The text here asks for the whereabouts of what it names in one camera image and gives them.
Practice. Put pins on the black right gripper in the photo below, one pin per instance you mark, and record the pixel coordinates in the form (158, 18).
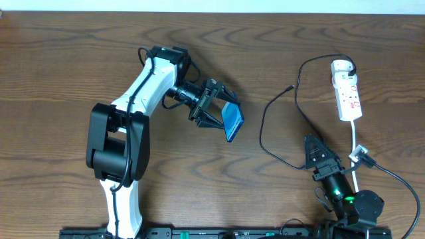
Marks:
(326, 169)

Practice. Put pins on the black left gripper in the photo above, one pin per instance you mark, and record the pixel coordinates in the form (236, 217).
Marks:
(202, 100)

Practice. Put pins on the blue Galaxy smartphone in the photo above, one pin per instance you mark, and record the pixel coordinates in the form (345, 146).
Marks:
(233, 119)

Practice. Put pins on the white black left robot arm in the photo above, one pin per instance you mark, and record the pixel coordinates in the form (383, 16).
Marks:
(118, 147)

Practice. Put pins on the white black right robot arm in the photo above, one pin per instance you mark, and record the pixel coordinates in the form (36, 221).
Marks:
(356, 213)

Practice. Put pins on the white USB charger plug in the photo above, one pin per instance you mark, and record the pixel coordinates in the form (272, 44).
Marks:
(343, 66)

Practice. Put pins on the white power strip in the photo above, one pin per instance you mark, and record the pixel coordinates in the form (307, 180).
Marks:
(347, 96)

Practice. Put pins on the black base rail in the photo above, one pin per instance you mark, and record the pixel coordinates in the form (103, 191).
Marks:
(297, 233)

